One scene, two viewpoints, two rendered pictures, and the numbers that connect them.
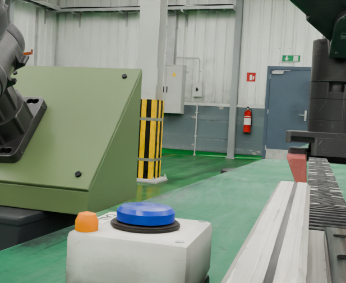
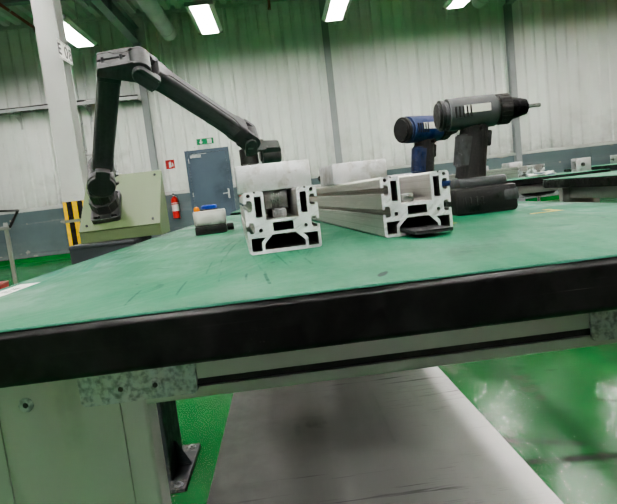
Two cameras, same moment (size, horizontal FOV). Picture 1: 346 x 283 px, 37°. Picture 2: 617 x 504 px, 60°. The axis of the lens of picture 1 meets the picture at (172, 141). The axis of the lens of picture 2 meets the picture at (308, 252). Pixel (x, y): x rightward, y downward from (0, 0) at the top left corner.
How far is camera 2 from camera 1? 1.07 m
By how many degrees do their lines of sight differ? 22
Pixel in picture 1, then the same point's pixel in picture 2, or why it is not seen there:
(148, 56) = (68, 159)
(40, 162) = (131, 217)
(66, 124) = (135, 200)
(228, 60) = (144, 150)
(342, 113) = not seen: hidden behind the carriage
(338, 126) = not seen: hidden behind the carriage
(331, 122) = not seen: hidden behind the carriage
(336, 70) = (249, 159)
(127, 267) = (210, 217)
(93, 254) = (201, 216)
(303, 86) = (221, 165)
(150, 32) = (65, 135)
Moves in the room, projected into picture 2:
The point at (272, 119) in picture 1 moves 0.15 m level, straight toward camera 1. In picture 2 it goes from (199, 201) to (199, 201)
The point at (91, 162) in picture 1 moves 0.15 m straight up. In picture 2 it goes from (156, 212) to (149, 164)
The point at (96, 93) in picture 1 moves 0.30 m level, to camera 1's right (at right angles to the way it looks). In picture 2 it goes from (143, 184) to (233, 175)
